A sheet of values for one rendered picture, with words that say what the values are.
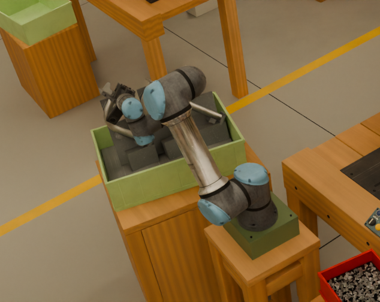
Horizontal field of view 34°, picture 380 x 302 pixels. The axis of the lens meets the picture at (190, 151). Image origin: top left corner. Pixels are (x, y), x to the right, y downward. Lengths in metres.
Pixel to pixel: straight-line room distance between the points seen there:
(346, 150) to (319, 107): 1.76
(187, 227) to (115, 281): 0.89
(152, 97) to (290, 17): 3.64
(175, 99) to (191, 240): 0.94
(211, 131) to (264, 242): 0.73
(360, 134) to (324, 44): 2.44
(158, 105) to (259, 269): 0.71
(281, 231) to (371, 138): 0.66
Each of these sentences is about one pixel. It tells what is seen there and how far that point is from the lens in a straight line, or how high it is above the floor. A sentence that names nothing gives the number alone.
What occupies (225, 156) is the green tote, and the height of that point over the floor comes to 0.90.
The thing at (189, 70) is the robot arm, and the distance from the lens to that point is 2.07.
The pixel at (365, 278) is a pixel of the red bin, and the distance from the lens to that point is 2.20.
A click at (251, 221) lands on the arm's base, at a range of 2.25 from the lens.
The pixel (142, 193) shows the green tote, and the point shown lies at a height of 0.85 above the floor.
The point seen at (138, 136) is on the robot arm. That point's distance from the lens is 2.40.
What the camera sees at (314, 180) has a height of 0.90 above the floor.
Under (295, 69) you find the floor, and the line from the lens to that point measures 4.83.
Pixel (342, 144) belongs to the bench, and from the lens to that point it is 2.70.
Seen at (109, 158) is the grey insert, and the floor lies 0.85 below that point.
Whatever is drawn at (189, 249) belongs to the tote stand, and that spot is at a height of 0.53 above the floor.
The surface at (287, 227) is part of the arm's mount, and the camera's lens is 2.31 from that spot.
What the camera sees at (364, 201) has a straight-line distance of 2.42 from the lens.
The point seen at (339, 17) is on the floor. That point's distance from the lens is 5.49.
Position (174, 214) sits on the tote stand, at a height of 0.77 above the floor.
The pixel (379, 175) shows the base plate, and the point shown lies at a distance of 2.52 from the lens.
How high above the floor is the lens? 2.60
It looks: 38 degrees down
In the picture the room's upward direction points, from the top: 13 degrees counter-clockwise
